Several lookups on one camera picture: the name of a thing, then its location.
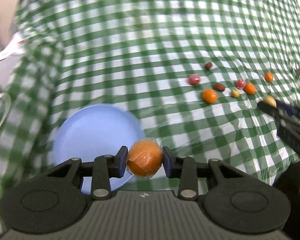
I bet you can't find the yellow longan fruit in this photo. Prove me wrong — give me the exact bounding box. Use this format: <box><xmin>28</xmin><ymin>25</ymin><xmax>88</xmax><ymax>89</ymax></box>
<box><xmin>263</xmin><ymin>95</ymin><xmax>277</xmax><ymax>108</ymax></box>

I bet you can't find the small orange mandarin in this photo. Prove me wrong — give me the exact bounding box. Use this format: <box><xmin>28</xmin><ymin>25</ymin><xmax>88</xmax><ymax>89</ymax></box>
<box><xmin>244</xmin><ymin>83</ymin><xmax>256</xmax><ymax>95</ymax></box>

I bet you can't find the small orange kumquat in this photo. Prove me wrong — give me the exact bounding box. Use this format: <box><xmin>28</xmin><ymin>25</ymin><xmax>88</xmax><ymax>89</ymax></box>
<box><xmin>264</xmin><ymin>72</ymin><xmax>274</xmax><ymax>83</ymax></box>

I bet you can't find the orange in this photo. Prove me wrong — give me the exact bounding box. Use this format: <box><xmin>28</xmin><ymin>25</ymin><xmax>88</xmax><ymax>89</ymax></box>
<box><xmin>126</xmin><ymin>138</ymin><xmax>163</xmax><ymax>179</ymax></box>

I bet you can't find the small yellow longan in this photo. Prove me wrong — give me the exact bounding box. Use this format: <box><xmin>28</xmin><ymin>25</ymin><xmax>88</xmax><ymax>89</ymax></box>
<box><xmin>231</xmin><ymin>89</ymin><xmax>241</xmax><ymax>98</ymax></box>

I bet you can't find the red plum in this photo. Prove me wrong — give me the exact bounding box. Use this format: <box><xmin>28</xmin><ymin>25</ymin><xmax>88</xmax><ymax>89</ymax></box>
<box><xmin>188</xmin><ymin>74</ymin><xmax>200</xmax><ymax>86</ymax></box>
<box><xmin>235</xmin><ymin>79</ymin><xmax>245</xmax><ymax>89</ymax></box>

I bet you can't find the bare orange mandarin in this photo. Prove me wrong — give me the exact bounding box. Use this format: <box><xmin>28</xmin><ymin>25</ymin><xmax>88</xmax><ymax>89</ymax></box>
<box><xmin>201</xmin><ymin>89</ymin><xmax>218</xmax><ymax>104</ymax></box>

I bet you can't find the dark red jujube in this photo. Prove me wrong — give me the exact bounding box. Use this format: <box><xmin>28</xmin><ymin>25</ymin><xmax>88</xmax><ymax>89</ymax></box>
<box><xmin>204</xmin><ymin>62</ymin><xmax>212</xmax><ymax>69</ymax></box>
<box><xmin>213</xmin><ymin>83</ymin><xmax>225</xmax><ymax>92</ymax></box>

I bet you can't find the light blue round plate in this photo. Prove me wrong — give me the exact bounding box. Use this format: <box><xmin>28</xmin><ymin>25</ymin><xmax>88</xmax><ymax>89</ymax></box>
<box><xmin>52</xmin><ymin>103</ymin><xmax>146</xmax><ymax>195</ymax></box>

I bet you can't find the green white checkered cloth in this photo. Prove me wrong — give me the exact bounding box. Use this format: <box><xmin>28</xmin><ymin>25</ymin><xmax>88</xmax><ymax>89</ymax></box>
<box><xmin>0</xmin><ymin>0</ymin><xmax>300</xmax><ymax>225</ymax></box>

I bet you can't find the white charging cable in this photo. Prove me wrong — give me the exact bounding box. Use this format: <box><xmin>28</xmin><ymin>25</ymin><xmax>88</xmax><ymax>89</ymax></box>
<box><xmin>0</xmin><ymin>44</ymin><xmax>24</xmax><ymax>140</ymax></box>

